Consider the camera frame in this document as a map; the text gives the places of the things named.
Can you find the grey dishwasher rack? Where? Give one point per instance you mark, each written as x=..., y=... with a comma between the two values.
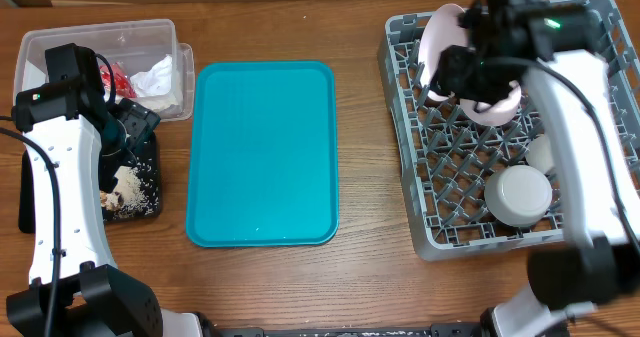
x=446, y=158

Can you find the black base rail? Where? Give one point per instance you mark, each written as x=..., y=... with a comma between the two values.
x=458, y=329

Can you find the spilled rice pile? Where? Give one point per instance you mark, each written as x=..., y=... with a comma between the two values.
x=140, y=189

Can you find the red snack wrapper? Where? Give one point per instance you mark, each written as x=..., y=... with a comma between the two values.
x=123, y=85

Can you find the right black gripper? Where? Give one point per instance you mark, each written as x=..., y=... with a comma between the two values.
x=460, y=77

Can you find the black rectangular tray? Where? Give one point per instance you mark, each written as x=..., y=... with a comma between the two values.
x=26, y=218

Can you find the brown food scrap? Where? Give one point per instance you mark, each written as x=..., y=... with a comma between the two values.
x=111, y=201

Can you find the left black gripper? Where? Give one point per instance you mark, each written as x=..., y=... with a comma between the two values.
x=141, y=120

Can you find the grey shallow bowl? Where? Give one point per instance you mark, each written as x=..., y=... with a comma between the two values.
x=518, y=196

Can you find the small white plate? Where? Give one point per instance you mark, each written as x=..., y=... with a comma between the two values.
x=493, y=115

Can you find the large white plate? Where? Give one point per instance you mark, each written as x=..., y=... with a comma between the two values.
x=441, y=31

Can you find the white paper cup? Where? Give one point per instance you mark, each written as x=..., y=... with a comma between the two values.
x=539, y=155

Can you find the white napkin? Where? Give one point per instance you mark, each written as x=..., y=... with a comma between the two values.
x=153, y=88

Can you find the teal serving tray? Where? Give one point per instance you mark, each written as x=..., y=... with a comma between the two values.
x=263, y=166

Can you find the clear plastic storage bin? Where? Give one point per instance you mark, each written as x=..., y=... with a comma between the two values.
x=136, y=46

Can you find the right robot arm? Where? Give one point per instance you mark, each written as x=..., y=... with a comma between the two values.
x=553, y=54

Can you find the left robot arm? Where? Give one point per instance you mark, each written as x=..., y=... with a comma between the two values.
x=77, y=135

